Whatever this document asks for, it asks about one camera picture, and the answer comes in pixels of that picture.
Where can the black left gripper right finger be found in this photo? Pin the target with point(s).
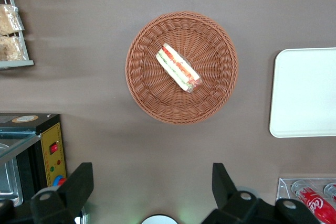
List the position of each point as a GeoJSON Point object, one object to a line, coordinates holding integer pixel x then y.
{"type": "Point", "coordinates": [225, 190]}

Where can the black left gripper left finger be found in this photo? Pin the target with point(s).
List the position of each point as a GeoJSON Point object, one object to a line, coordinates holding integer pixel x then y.
{"type": "Point", "coordinates": [76, 187]}

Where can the triangle sandwich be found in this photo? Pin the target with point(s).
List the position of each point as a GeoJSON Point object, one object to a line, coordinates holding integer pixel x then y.
{"type": "Point", "coordinates": [178, 68]}

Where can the cream plastic serving tray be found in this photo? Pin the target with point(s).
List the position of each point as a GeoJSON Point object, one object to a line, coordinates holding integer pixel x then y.
{"type": "Point", "coordinates": [304, 93]}

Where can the round brown wicker basket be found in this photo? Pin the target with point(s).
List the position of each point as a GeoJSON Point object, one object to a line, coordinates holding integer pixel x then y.
{"type": "Point", "coordinates": [210, 51]}

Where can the tray of packaged snacks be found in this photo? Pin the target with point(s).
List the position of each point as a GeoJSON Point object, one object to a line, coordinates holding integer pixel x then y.
{"type": "Point", "coordinates": [22, 51]}

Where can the black yellow food warmer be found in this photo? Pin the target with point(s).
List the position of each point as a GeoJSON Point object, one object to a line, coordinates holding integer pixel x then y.
{"type": "Point", "coordinates": [51, 137]}

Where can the clear acrylic bottle rack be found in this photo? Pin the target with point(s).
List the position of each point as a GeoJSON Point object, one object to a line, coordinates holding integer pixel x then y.
{"type": "Point", "coordinates": [284, 187]}

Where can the steel warmer pan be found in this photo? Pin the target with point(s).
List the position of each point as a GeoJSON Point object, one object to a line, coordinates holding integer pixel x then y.
{"type": "Point", "coordinates": [9, 182]}

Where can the clear bagged rice snack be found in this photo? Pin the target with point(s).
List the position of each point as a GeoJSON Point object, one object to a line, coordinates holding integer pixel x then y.
{"type": "Point", "coordinates": [9, 19]}
{"type": "Point", "coordinates": [10, 48]}

